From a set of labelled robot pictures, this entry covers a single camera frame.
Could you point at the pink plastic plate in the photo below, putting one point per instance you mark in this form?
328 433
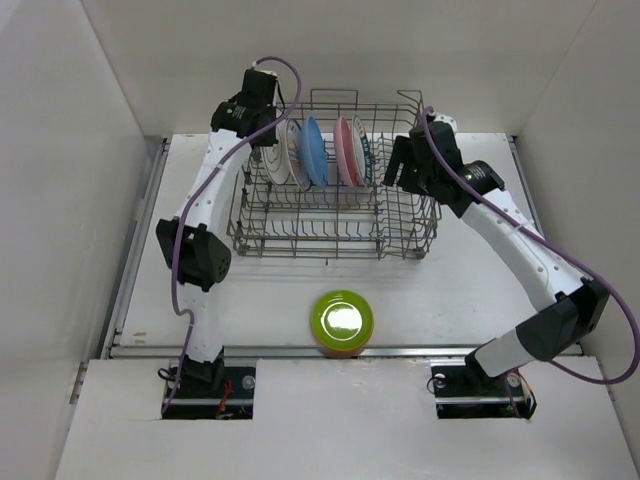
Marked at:
348 152

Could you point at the lime green plastic plate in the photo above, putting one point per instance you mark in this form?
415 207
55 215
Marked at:
342 319

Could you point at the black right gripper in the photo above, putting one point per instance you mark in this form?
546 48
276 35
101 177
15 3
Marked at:
399 155

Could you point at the orange plastic plate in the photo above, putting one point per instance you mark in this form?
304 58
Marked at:
341 354

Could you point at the white plate colourful print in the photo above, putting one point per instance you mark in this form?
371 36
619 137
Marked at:
297 170

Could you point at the aluminium table frame rail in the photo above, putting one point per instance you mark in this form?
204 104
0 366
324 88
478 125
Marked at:
461 295

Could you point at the white patterned plate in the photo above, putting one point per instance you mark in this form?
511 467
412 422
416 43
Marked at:
275 164

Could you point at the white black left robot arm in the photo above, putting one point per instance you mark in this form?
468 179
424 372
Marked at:
194 243

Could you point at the grey wire dish rack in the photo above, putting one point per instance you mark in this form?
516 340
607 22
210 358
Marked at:
337 221

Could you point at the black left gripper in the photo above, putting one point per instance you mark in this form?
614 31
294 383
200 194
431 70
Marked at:
269 138

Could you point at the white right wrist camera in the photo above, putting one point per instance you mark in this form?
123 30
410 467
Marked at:
440 117

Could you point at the blue plastic plate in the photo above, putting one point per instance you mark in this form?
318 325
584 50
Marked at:
314 156

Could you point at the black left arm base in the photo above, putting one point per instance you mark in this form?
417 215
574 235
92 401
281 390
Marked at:
208 392

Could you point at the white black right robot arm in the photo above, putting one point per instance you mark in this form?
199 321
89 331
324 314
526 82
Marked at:
568 305

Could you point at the white plate teal rim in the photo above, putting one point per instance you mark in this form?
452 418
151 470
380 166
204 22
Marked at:
363 153

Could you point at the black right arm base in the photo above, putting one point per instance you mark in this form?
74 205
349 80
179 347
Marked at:
458 398

